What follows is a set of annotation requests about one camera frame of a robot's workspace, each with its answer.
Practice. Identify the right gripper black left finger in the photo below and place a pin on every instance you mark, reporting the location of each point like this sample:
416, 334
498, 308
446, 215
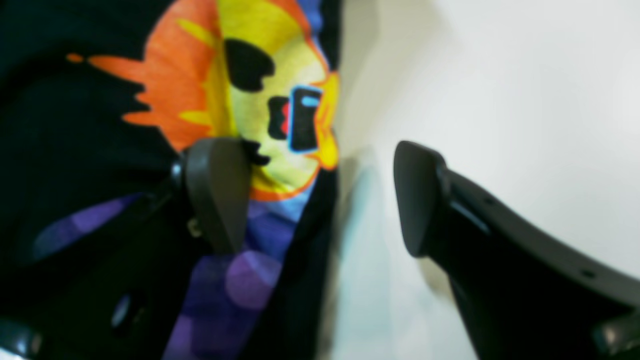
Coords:
108, 282

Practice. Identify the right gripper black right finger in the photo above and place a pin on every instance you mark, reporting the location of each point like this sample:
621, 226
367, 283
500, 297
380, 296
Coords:
522, 294

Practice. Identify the black T-shirt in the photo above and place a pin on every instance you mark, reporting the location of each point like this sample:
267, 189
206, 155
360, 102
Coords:
100, 97

